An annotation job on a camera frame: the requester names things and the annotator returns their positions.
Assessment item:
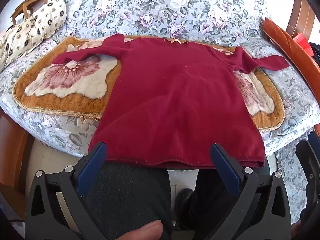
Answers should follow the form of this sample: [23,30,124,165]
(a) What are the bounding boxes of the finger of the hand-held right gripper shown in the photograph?
[295,131,320,205]

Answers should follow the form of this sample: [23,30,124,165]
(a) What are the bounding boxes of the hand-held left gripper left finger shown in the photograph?
[25,142,118,240]

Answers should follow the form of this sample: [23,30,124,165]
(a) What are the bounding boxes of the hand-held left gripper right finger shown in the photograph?
[209,143,293,240]

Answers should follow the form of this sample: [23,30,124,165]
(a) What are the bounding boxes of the dark red long-sleeved shirt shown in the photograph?
[51,34,290,169]

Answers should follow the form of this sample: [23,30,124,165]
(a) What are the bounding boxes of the person's left hand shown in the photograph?
[119,219,164,240]

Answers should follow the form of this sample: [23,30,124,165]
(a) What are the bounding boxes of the person's dark trousers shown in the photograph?
[82,160,272,240]

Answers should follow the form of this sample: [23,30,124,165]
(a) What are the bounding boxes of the person's black shoe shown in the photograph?
[174,189,196,222]

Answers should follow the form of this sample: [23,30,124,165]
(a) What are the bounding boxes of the orange floral plush blanket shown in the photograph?
[12,35,285,133]

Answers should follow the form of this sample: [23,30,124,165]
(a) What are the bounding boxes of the red box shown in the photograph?
[292,34,314,57]

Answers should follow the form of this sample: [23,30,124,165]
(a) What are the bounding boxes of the brown wooden door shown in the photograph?
[285,0,316,46]

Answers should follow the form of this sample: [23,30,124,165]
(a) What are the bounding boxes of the cream patterned pillow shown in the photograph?
[0,0,68,72]

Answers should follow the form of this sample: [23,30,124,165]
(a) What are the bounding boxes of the grey floral bedspread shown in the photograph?
[0,0,320,220]

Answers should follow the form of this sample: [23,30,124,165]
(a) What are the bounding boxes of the wooden chair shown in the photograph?
[10,0,48,26]

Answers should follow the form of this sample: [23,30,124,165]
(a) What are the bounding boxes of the brown wooden bed frame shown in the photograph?
[0,110,35,220]

